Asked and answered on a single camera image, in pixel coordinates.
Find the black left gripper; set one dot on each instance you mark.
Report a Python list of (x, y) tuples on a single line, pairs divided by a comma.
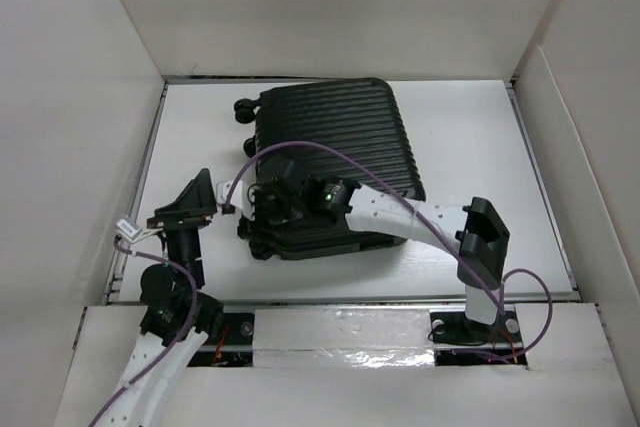
[(199, 198)]

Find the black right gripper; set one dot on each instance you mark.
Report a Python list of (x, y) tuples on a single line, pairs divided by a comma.
[(256, 196)]

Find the black ribbed hard-shell suitcase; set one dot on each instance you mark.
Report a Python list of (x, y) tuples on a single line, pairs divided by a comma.
[(350, 129)]

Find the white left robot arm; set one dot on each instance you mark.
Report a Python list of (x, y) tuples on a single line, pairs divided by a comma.
[(179, 317)]

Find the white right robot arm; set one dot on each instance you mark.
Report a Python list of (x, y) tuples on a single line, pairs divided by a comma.
[(473, 234)]

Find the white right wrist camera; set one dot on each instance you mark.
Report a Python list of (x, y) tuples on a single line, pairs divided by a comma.
[(233, 198)]

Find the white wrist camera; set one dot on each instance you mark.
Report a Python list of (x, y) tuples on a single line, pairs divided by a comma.
[(129, 231), (233, 198)]

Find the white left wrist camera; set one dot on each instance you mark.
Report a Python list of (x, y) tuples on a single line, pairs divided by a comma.
[(129, 231)]

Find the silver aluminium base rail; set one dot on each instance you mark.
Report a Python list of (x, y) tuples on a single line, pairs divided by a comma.
[(328, 328)]

